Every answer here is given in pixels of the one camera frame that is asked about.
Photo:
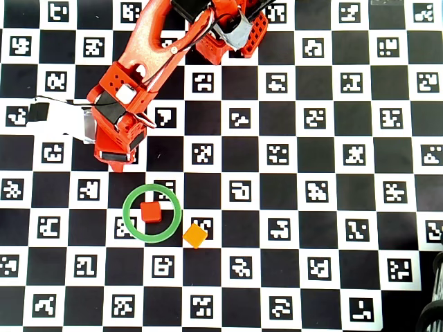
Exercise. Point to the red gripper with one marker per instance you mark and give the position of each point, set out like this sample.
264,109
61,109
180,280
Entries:
113,155

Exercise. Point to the red cube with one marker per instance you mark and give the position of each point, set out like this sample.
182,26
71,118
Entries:
150,211

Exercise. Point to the orange cube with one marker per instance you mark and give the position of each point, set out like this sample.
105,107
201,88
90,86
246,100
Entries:
194,234

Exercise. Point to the red robot arm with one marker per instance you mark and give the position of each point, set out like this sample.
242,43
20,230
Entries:
145,38

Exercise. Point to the black white marker mat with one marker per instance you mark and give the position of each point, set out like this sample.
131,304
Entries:
204,269

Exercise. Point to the black flexible tripod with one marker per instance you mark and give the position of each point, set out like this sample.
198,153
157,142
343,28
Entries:
431,318

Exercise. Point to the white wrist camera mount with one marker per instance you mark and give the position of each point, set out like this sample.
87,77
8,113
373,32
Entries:
65,119

